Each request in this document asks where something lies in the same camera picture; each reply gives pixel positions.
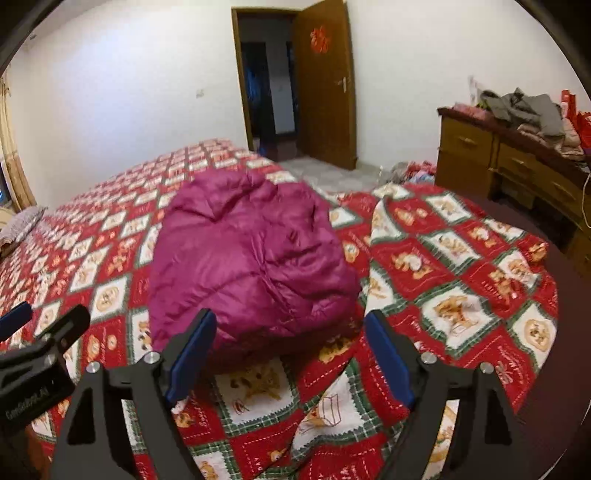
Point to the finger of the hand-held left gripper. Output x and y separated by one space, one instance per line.
16 321
67 327

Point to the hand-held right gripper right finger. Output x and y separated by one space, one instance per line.
390 355

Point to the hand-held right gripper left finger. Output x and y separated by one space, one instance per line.
191 355

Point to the magenta down jacket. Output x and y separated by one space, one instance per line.
249 258

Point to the clothes pile on floor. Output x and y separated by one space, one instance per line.
411 171

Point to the beige folded clothes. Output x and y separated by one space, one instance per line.
549 136

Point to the red checkered bedspread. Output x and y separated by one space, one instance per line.
438 277

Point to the grey patterned pillow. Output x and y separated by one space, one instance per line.
21 226

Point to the narrow beige floral curtain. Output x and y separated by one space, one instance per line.
16 161

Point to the brown wooden dresser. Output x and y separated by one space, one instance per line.
471 147

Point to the brown wooden door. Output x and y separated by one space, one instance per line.
323 115

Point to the grey garment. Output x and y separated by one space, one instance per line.
521 108

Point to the red bags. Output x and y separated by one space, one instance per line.
577 120

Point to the red paper door decoration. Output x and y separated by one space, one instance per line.
319 39

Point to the brown door frame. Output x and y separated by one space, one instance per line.
236 69

